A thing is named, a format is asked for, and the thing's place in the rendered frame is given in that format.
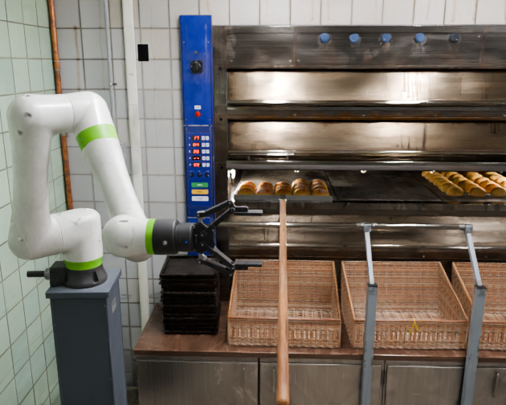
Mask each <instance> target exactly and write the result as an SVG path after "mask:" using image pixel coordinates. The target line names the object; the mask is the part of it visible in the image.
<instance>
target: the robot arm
mask: <svg viewBox="0 0 506 405"><path fill-rule="evenodd" d="M6 119H7V124H8V129H9V134H10V145H11V153H12V164H13V202H12V212H11V218H10V230H9V234H8V245H9V248H10V250H11V251H12V252H13V253H14V254H15V255H16V256H17V257H18V258H20V259H23V260H37V259H40V258H43V257H47V256H53V255H57V254H60V253H63V261H55V262H54V263H53V265H52V266H50V267H49V268H46V269H45V271H27V277H44V278H45V279H46V280H50V286H51V287H56V286H59V285H61V284H63V286H65V287H67V288H74V289H83V288H93V287H96V286H98V285H101V284H103V283H104V282H105V281H106V280H107V279H108V274H107V273H106V271H105V270H104V267H103V264H102V258H103V245H104V247H105V249H106V250H107V251H108V252H109V253H110V254H112V255H114V256H117V257H123V258H125V259H127V260H129V261H132V262H142V261H145V260H147V259H148V258H150V257H151V256H152V255H177V254H178V252H197V253H199V255H198V264H203V265H206V266H209V267H211V268H213V269H215V270H217V271H219V272H221V273H223V274H225V275H227V276H229V277H232V276H233V274H234V272H235V270H248V267H255V268H261V267H262V266H263V261H262V260H236V261H235V262H233V261H232V260H231V259H230V258H228V257H227V256H226V255H224V254H223V253H222V252H221V251H219V250H218V249H217V248H216V247H215V245H214V244H215V238H214V235H215V230H214V228H215V227H217V226H218V225H219V224H220V223H221V222H222V221H223V220H224V219H226V218H227V217H228V216H230V215H231V214H232V213H235V215H247V216H263V210H248V207H247V206H236V205H235V204H234V202H233V199H232V198H229V199H227V200H226V201H224V202H221V203H219V204H218V205H216V206H213V207H211V208H209V209H207V210H204V211H198V212H197V214H196V217H197V218H198V222H197V223H179V221H178V220H177V219H147V218H146V217H145V214H144V212H143V210H142V209H141V205H140V203H139V202H138V199H137V196H136V194H135V191H134V189H133V185H132V183H131V181H130V178H129V174H128V171H127V168H126V165H125V162H124V157H123V154H122V150H121V147H120V142H119V139H118V136H117V134H116V129H115V126H114V124H113V121H112V118H111V115H110V112H109V111H108V106H107V105H106V103H105V101H104V100H103V98H102V97H101V96H99V95H97V94H96V93H94V92H73V93H68V94H55V95H39V94H25V95H21V96H18V97H16V98H15V99H14V100H12V101H11V103H10V104H9V106H8V109H7V111H6ZM60 133H73V134H74V137H75V139H76V142H77V144H78V146H79V148H80V150H81V153H82V154H83V156H84V159H85V161H86V162H87V164H88V167H89V169H90V171H91V172H92V174H93V176H94V179H95V180H96V183H97V185H98V187H99V189H100V192H101V194H102V196H103V199H104V202H105V205H106V207H107V209H108V213H109V216H110V220H109V221H107V222H106V224H105V225H104V228H103V231H102V234H101V224H100V215H99V213H98V212H97V211H95V210H93V209H88V208H77V209H73V210H69V211H63V212H59V213H55V214H52V215H50V210H49V194H48V179H49V163H50V153H51V142H52V139H53V137H54V136H56V135H57V134H60ZM226 207H229V209H227V210H226V211H225V212H224V213H222V214H221V215H220V216H219V217H218V218H217V219H215V220H214V221H212V222H211V223H210V224H209V225H208V224H206V223H204V222H203V220H204V219H205V218H206V216H209V215H212V214H213V213H215V212H217V211H220V210H222V209H224V208H226ZM102 243H103V244H102ZM205 252H209V253H210V254H211V255H214V256H215V257H216V258H218V259H219V260H220V261H222V262H223V263H224V264H225V265H226V266H225V265H223V264H220V263H219V262H216V261H214V260H212V259H210V258H207V257H206V256H205V255H204V254H203V253H205Z"/></svg>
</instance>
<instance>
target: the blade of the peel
mask: <svg viewBox="0 0 506 405"><path fill-rule="evenodd" d="M240 185H241V183H239V184H238V187H237V189H236V191H235V193H234V199H250V200H280V195H258V194H256V192H257V188H256V189H255V194H237V193H238V191H239V187H240ZM290 185H291V188H292V184H290ZM326 186H327V189H328V192H329V196H320V195H312V194H311V190H310V186H309V190H310V194H311V195H293V193H292V195H286V200H310V201H332V200H333V195H332V193H331V191H330V189H329V188H328V185H326Z"/></svg>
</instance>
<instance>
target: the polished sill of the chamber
mask: <svg viewBox="0 0 506 405"><path fill-rule="evenodd" d="M233 202H234V204H235V205H236V206H247V207H248V209H280V201H279V200H250V199H233ZM286 209H319V210H396V211H506V202H468V201H386V200H333V201H310V200H286Z"/></svg>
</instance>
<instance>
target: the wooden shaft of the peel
mask: <svg viewBox="0 0 506 405"><path fill-rule="evenodd" d="M276 403H277V405H289V363H288V278H287V236H286V201H285V199H281V200H280V257H279V302H278V347H277V392H276Z"/></svg>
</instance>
